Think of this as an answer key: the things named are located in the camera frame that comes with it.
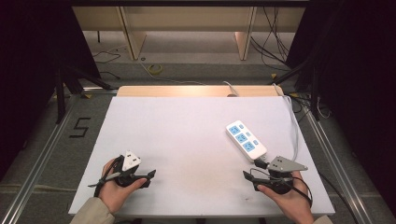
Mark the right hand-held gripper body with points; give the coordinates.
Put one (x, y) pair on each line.
(281, 174)

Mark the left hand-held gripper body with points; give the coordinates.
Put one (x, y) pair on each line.
(130, 161)

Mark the white power strip blue sockets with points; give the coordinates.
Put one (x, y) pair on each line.
(246, 140)

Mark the person's right hand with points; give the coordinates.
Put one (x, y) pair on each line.
(292, 203)

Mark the person's left hand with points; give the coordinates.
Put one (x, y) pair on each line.
(115, 194)

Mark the white table cover board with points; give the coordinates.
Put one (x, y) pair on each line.
(186, 140)

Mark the black metal stand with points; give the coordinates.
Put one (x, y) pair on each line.
(314, 90)
(62, 93)

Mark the yellow tape roll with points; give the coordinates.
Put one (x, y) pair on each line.
(154, 69)

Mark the black curtain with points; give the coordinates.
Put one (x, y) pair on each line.
(28, 77)
(361, 93)

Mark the light wooden desk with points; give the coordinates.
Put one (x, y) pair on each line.
(190, 21)

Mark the aluminium floor rail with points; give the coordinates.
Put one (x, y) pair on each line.
(37, 161)
(339, 171)

